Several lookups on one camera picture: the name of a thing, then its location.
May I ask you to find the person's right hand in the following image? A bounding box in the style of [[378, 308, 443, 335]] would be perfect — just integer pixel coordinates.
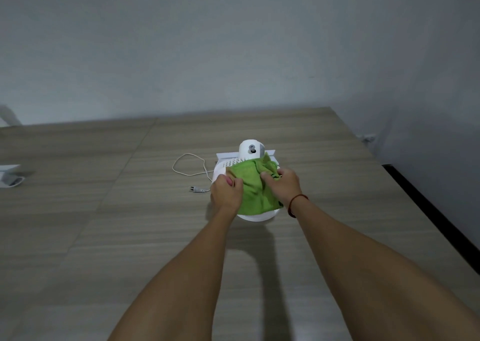
[[260, 167, 303, 209]]

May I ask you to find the person's left hand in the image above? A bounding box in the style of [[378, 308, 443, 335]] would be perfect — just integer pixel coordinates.
[[210, 174, 244, 219]]

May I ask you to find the green cloth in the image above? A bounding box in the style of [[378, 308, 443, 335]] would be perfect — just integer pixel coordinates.
[[225, 153, 284, 217]]

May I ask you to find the white electric fan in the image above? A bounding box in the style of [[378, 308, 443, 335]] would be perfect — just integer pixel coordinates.
[[211, 139, 283, 223]]

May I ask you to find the person's right forearm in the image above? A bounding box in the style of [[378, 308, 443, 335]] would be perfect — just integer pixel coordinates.
[[289, 196, 480, 341]]

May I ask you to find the person's left forearm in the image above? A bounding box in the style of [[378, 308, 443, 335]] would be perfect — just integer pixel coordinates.
[[108, 205, 238, 341]]

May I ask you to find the white object at table edge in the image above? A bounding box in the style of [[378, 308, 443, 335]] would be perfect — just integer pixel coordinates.
[[0, 164, 26, 189]]

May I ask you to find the red wrist string bracelet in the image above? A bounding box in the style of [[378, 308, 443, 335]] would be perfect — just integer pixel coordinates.
[[287, 194, 309, 218]]

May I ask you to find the white power cord with plug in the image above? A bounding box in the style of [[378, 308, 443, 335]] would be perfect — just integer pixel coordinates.
[[172, 153, 214, 194]]

